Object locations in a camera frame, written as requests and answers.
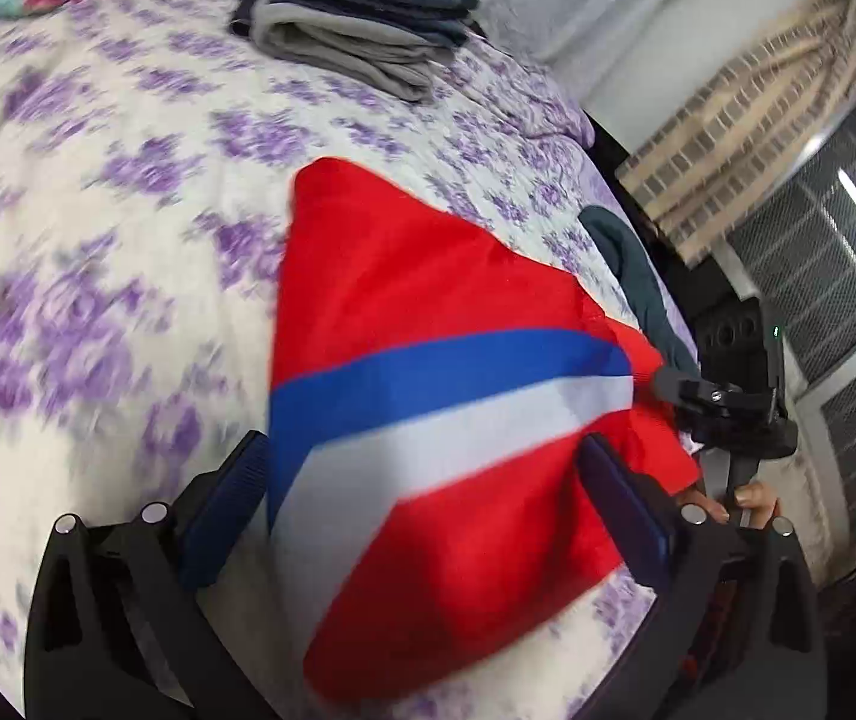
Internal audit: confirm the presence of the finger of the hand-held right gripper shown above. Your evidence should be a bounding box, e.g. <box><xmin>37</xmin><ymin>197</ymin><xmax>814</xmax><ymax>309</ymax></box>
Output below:
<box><xmin>649</xmin><ymin>364</ymin><xmax>744</xmax><ymax>422</ymax></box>

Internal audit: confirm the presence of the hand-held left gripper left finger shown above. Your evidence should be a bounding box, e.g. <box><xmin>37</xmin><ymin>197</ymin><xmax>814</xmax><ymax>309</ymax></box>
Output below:
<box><xmin>23</xmin><ymin>430</ymin><xmax>280</xmax><ymax>720</ymax></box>

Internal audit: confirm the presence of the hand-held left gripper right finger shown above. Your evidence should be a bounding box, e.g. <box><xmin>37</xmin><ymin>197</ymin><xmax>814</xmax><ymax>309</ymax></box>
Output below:
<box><xmin>580</xmin><ymin>433</ymin><xmax>828</xmax><ymax>720</ymax></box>

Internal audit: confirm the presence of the red blue white shirt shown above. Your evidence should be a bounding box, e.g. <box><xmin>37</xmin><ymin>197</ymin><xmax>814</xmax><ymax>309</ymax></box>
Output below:
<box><xmin>267</xmin><ymin>157</ymin><xmax>703</xmax><ymax>702</ymax></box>

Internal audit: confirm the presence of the person's right hand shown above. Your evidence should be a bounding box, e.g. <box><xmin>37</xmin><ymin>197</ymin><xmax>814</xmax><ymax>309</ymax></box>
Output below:
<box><xmin>687</xmin><ymin>484</ymin><xmax>782</xmax><ymax>526</ymax></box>

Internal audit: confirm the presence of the dark teal garment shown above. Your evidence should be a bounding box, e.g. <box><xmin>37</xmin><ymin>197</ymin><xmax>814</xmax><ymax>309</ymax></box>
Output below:
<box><xmin>578</xmin><ymin>206</ymin><xmax>701</xmax><ymax>385</ymax></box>

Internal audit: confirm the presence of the window with metal grille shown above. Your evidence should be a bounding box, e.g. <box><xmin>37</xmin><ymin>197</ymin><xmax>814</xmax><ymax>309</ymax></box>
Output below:
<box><xmin>726</xmin><ymin>52</ymin><xmax>856</xmax><ymax>545</ymax></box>

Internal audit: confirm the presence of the brick pattern curtain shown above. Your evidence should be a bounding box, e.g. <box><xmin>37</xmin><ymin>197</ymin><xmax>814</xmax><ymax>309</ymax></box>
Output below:
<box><xmin>615</xmin><ymin>0</ymin><xmax>856</xmax><ymax>265</ymax></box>

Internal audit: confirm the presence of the purple floral bedspread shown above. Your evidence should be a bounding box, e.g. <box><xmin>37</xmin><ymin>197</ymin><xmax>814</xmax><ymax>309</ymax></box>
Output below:
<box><xmin>0</xmin><ymin>0</ymin><xmax>692</xmax><ymax>720</ymax></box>

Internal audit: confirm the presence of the navy folded garment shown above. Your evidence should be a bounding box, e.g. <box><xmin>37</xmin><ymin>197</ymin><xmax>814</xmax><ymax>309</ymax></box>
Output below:
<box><xmin>270</xmin><ymin>0</ymin><xmax>486</xmax><ymax>47</ymax></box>

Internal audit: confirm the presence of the grey folded garment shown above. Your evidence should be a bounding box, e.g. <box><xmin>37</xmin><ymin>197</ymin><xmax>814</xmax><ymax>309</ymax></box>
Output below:
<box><xmin>252</xmin><ymin>0</ymin><xmax>460</xmax><ymax>104</ymax></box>

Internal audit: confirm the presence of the black folded garment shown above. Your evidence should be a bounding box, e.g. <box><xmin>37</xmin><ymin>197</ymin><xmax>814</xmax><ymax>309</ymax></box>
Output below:
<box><xmin>229</xmin><ymin>0</ymin><xmax>280</xmax><ymax>38</ymax></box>

